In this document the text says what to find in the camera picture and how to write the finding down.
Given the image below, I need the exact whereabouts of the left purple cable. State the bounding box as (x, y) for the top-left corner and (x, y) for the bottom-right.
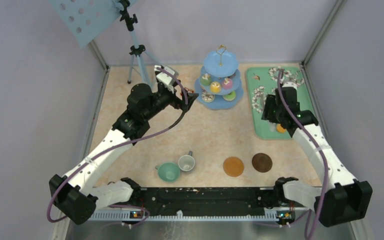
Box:
(46, 66), (190, 228)

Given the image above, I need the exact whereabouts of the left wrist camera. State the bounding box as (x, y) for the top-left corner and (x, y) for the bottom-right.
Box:
(154, 65), (179, 94)

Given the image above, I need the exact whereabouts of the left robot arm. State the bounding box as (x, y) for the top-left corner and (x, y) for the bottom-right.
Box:
(48, 83), (199, 225)

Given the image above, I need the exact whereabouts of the green teacup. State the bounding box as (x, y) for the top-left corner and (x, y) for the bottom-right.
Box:
(155, 162), (181, 183)

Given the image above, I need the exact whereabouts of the blue perforated board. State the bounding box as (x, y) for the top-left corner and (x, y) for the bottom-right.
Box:
(48, 0), (137, 48)

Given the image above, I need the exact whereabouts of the green dome cake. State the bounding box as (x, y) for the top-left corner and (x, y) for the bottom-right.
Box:
(199, 73), (212, 87)

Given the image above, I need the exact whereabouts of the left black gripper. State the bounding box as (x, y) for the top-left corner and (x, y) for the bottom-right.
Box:
(143, 79), (199, 121)

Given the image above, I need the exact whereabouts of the purple cable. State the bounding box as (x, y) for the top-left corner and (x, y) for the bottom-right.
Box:
(276, 68), (330, 240)
(46, 66), (190, 228)

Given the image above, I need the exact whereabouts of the green floral serving tray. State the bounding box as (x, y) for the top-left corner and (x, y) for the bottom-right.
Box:
(245, 66), (314, 140)

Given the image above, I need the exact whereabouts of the green glazed donut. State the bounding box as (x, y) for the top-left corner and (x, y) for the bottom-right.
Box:
(222, 91), (237, 102)

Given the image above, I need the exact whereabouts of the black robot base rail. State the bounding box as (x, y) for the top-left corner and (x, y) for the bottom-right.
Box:
(127, 187), (303, 221)

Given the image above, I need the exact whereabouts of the light blue tripod stand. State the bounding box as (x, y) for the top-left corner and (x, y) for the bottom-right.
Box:
(113, 0), (160, 88)

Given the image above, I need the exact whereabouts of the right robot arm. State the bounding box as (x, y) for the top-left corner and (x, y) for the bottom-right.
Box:
(261, 86), (373, 227)

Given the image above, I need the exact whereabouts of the dark brown saucer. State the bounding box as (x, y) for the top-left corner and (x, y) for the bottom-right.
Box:
(251, 153), (273, 173)

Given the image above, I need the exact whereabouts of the pink dome cake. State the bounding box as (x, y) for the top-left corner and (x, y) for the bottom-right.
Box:
(221, 77), (234, 90)

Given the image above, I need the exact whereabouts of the white grey teacup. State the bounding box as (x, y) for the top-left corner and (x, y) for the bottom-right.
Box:
(177, 151), (196, 172)

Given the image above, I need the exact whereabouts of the orange saucer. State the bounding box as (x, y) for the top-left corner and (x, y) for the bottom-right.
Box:
(223, 156), (245, 177)

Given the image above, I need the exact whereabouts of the white chocolate drizzle donut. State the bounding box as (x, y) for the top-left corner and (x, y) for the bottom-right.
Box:
(201, 90), (215, 103)

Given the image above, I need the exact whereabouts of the yellow dome cake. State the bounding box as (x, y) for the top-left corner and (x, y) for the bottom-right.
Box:
(209, 81), (222, 94)

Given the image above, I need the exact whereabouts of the blue three-tier cake stand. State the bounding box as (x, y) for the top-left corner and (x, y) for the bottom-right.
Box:
(194, 45), (244, 110)

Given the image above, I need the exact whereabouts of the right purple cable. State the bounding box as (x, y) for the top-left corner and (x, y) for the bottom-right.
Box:
(276, 68), (330, 240)

